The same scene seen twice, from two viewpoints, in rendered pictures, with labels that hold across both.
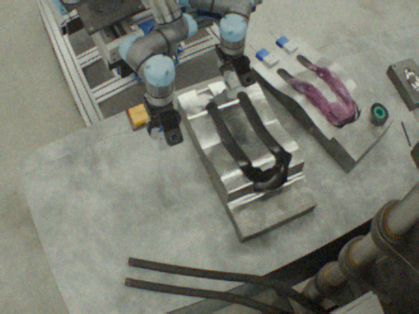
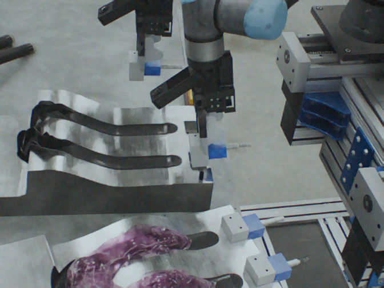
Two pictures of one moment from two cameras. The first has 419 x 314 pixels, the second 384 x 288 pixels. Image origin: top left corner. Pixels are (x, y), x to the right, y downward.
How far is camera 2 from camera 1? 1.77 m
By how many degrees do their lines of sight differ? 60
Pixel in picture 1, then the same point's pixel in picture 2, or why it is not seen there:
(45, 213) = not seen: hidden behind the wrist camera
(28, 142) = (300, 175)
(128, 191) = (112, 73)
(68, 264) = (55, 14)
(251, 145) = (92, 139)
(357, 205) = not seen: outside the picture
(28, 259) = not seen: hidden behind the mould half
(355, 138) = (17, 270)
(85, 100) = (325, 207)
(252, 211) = (10, 131)
